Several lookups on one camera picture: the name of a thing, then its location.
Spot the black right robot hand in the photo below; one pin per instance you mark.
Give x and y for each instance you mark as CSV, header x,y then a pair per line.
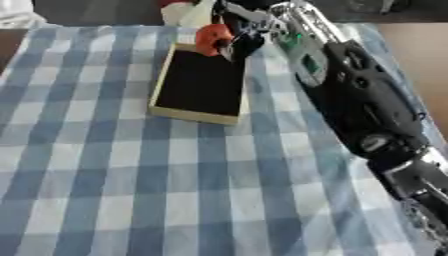
x,y
244,31

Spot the orange toy fruit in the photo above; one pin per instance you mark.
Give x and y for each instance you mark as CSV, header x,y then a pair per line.
x,y
210,38

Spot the white plastic bag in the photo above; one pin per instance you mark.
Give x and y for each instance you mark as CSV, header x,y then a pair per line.
x,y
185,13

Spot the tan cardboard box black inside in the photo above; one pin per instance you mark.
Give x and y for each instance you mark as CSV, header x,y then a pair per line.
x,y
201,85

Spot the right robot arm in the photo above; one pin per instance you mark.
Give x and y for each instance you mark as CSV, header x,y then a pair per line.
x,y
361,93

